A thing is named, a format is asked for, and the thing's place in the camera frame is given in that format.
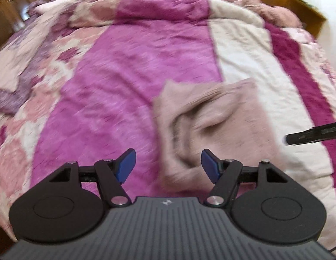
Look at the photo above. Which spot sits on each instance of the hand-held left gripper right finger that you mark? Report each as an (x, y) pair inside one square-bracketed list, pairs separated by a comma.
[(210, 166)]

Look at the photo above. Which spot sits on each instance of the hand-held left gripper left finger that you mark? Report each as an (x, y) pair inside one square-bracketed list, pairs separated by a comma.
[(126, 165)]

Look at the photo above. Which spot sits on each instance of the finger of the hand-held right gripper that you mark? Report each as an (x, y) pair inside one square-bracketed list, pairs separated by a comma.
[(314, 134)]

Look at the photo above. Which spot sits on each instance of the dusty pink knit sweater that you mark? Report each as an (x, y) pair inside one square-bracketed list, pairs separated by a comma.
[(225, 130)]

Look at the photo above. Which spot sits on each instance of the pink magenta patchwork quilt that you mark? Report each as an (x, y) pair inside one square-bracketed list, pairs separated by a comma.
[(116, 92)]

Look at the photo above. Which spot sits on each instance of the wooden bed frame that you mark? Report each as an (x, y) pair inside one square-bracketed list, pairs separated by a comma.
[(295, 4)]

